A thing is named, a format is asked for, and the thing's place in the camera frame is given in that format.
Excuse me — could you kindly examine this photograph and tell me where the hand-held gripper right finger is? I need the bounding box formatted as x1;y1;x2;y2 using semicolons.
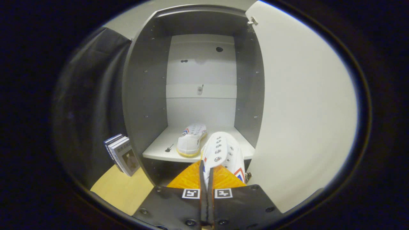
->
207;165;283;230

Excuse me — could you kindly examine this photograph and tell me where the grey shoe cabinet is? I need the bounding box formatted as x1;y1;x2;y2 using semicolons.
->
122;5;266;187

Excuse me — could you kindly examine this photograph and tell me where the grey cover book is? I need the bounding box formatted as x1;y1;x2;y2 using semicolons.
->
110;137;141;177

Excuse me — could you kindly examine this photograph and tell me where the white canvas shoe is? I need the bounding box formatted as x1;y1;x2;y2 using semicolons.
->
201;132;246;189
176;124;207;157

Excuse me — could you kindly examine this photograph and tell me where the white shoe cabinet door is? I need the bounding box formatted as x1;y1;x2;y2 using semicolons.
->
244;0;358;214

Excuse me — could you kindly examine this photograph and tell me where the black backdrop cloth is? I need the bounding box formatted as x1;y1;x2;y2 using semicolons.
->
53;27;150;189

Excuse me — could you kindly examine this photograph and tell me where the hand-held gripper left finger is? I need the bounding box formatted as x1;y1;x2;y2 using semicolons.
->
133;160;208;230

